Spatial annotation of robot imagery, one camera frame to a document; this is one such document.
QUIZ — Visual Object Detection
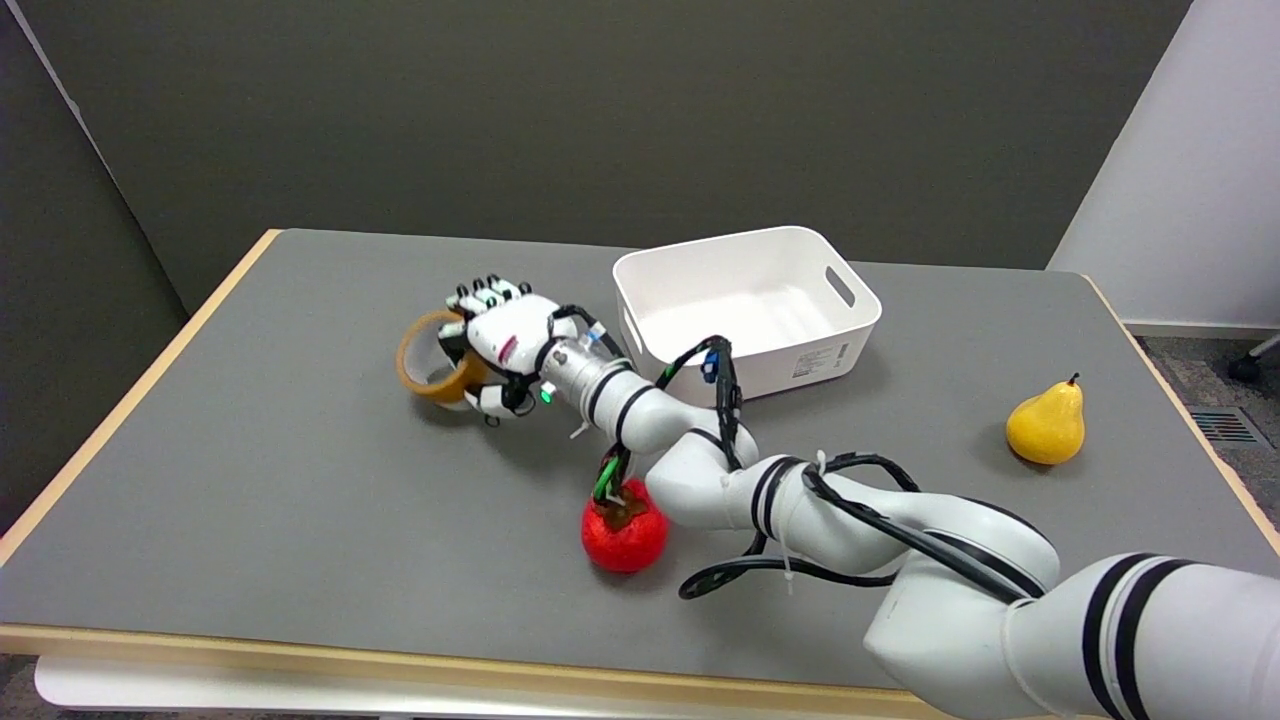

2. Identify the yellow pear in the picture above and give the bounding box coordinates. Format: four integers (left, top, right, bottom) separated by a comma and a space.
1006, 374, 1086, 466

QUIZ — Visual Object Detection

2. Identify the black chair caster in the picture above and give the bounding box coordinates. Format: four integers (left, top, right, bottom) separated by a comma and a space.
1228, 335, 1280, 384

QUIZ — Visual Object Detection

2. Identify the yellow tape roll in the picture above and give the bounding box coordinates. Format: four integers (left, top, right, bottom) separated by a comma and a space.
396, 310, 491, 406

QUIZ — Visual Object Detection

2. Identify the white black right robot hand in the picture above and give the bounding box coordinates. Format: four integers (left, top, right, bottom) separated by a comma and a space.
437, 276, 581, 422

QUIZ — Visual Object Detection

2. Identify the white plastic storage bin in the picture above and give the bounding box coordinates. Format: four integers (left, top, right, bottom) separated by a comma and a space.
612, 226, 883, 415

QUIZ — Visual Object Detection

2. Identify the floor vent grille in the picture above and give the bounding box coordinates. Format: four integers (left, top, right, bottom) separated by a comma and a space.
1189, 408, 1264, 447

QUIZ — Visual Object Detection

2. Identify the red persimmon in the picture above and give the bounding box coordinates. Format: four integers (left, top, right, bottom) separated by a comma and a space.
582, 478, 669, 574

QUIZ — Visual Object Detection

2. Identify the short black wrist cable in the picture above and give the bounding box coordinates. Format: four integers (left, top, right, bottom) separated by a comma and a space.
550, 304, 629, 363

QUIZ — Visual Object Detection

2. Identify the green black braided cable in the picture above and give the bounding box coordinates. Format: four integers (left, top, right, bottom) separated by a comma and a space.
592, 337, 743, 504

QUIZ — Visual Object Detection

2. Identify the long black cable loop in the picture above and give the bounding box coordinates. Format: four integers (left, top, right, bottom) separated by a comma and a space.
679, 452, 1033, 603

